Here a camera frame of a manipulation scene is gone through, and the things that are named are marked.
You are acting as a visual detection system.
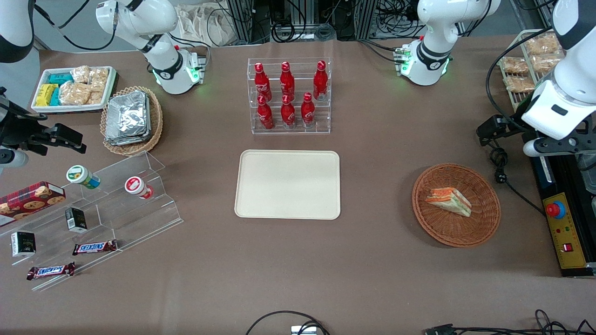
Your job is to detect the black control console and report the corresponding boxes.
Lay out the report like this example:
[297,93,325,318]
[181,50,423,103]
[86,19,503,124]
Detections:
[531,154,596,278]

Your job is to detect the light wicker basket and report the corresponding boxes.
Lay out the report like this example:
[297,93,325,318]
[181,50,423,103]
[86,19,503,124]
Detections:
[100,86,163,156]

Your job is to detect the aluminium frame post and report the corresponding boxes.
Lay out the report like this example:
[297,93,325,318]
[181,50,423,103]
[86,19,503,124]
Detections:
[227,0,255,45]

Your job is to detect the beige cloth bag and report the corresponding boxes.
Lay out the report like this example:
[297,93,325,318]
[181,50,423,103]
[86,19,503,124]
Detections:
[175,4,239,47]

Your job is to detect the clear acrylic stepped stand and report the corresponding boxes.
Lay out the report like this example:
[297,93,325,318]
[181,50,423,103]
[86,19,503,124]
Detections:
[0,151,183,292]

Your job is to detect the yellow control panel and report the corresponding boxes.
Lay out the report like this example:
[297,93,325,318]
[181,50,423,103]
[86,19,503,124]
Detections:
[542,192,588,269]

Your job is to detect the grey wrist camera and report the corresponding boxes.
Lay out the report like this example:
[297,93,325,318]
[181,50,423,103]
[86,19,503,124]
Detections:
[0,148,29,169]
[523,123,596,157]

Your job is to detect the black cables with connector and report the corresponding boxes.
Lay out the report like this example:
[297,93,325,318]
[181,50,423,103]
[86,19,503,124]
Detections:
[424,309,596,335]

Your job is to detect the Snickers bar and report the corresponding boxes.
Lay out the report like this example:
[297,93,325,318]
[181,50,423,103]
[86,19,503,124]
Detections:
[27,262,76,281]
[72,240,118,256]

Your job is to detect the silver foil packet stack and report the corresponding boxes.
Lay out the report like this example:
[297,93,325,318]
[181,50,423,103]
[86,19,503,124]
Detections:
[104,91,152,147]

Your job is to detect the bagged pastry snack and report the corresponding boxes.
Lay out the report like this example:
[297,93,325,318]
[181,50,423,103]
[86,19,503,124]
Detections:
[501,57,529,75]
[504,75,536,93]
[531,54,565,75]
[525,33,562,56]

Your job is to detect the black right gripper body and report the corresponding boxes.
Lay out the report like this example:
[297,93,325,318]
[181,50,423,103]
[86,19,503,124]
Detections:
[0,108,48,154]

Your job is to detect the black cable with plug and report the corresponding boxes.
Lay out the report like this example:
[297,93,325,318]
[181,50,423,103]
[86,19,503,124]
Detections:
[488,145,548,217]

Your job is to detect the small black white box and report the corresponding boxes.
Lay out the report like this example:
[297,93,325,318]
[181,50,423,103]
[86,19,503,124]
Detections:
[11,231,37,258]

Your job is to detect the beige plastic tray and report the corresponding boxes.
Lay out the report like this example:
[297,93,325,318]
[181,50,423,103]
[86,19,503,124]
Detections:
[234,149,341,220]

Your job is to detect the black hanging cable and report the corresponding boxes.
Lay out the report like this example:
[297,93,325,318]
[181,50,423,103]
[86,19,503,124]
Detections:
[34,0,118,52]

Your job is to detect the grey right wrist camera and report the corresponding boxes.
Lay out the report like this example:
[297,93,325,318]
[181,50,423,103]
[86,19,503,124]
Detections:
[0,148,29,169]

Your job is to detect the green lid yogurt cup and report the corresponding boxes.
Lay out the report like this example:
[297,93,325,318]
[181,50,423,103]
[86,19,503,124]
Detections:
[66,165,101,190]

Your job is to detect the red lid yogurt cup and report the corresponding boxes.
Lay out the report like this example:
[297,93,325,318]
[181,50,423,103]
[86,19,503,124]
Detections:
[124,176,154,200]

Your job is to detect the red cola bottle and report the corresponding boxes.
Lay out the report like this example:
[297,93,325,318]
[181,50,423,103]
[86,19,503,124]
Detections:
[312,60,329,101]
[300,92,316,128]
[279,61,296,101]
[254,62,273,102]
[257,95,275,130]
[280,94,297,129]

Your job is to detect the red cookie box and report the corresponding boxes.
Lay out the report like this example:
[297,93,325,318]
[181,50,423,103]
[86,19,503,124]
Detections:
[0,181,66,221]

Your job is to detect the black looped cable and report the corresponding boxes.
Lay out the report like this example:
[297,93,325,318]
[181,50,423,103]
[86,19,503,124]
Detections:
[245,310,331,335]

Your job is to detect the empty brown wicker basket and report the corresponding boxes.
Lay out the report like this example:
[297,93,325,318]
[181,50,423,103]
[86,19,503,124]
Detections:
[412,163,501,248]

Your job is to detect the white rectangular snack tray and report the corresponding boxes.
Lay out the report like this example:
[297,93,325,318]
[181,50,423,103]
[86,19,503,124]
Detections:
[31,66,117,114]

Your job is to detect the white wire rack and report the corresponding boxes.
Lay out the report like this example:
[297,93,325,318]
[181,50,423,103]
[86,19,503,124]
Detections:
[497,29,571,112]

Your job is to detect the clear plastic container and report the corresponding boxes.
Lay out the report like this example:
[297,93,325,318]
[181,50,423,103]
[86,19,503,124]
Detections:
[576,153,596,194]

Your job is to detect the black base cables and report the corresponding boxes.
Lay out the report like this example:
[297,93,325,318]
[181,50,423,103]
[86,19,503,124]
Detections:
[358,39,406,64]

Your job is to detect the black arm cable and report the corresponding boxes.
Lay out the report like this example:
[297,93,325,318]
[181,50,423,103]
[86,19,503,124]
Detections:
[485,28,566,136]

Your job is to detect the triangular sandwich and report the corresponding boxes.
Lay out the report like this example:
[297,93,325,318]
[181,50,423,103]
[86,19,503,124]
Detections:
[425,187,473,218]

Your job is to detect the clear acrylic bottle rack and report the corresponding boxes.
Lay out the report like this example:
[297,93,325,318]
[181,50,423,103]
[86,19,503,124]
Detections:
[247,57,332,135]

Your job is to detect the yellow snack packet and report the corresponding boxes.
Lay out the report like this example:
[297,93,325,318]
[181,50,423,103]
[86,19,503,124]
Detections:
[36,84,59,107]

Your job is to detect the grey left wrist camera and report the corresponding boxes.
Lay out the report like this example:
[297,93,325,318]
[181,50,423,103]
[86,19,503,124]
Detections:
[523,123,596,157]

